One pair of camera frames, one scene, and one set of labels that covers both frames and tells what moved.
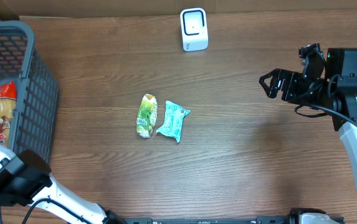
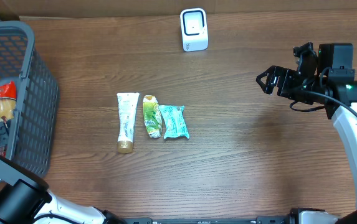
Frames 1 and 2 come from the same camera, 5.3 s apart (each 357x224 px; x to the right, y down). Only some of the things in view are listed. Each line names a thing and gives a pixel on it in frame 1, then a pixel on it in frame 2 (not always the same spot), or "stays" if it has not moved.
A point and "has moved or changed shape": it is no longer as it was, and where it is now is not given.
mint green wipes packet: (173, 120) has moved or changed shape
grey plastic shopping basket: (8, 46) stays
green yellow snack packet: (147, 116) has moved or changed shape
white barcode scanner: (194, 29) stays
